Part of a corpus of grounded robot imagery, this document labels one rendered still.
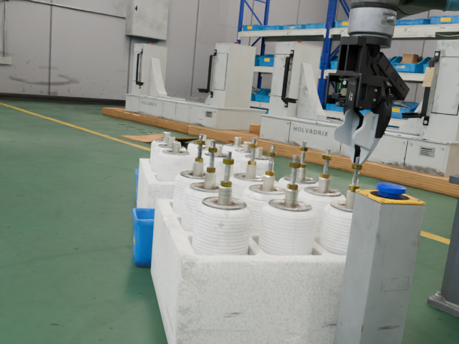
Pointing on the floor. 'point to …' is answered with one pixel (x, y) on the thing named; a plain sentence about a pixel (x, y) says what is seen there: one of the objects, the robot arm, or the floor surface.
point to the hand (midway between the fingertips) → (360, 155)
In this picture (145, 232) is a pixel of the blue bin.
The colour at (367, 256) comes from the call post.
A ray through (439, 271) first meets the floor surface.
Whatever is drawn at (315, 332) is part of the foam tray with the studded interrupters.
